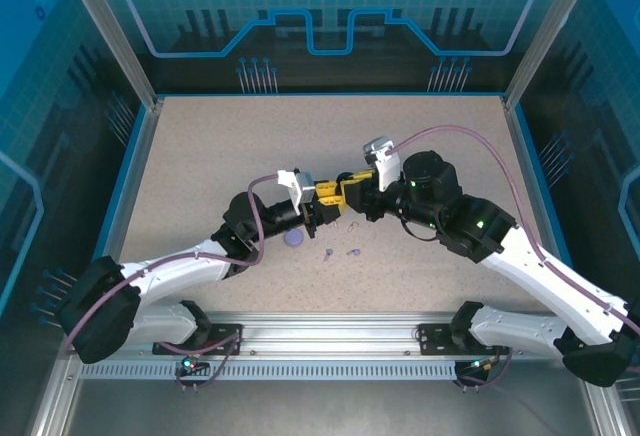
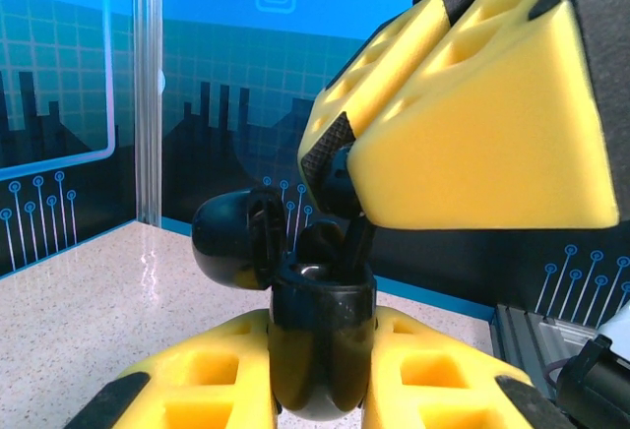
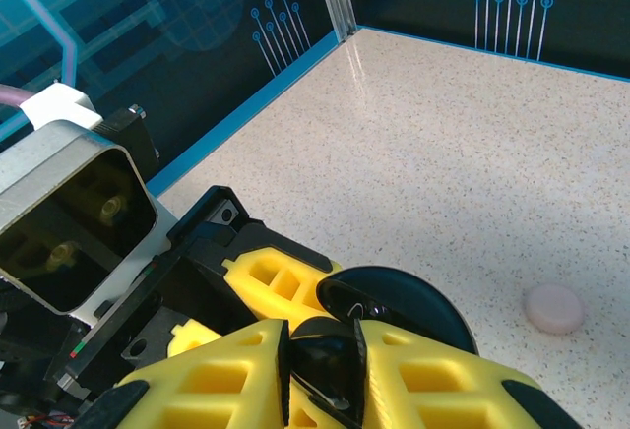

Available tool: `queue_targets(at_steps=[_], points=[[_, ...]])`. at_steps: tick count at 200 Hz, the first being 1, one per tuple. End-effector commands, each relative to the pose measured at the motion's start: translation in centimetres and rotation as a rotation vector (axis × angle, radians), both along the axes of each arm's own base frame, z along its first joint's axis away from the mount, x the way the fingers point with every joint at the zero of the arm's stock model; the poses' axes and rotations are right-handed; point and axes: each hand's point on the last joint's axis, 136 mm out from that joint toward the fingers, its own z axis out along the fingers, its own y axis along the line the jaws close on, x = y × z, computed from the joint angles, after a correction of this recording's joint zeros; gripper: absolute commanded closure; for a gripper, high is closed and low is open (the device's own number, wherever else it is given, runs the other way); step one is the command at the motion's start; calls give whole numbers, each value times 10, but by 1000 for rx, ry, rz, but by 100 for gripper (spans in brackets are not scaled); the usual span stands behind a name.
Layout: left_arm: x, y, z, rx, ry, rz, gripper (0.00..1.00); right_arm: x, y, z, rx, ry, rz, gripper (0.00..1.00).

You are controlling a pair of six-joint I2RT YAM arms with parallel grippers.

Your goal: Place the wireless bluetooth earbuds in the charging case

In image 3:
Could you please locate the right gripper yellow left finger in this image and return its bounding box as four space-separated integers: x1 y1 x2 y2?
78 319 292 429

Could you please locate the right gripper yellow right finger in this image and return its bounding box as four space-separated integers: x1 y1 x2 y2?
352 319 583 429

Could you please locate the black earbud charging case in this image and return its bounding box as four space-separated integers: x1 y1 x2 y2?
287 265 478 428

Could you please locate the small white round object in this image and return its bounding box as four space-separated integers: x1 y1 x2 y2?
522 283 587 336

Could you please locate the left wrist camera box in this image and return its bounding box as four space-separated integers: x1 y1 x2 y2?
0 83 178 327

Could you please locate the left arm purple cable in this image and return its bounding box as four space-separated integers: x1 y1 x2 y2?
0 82 32 116

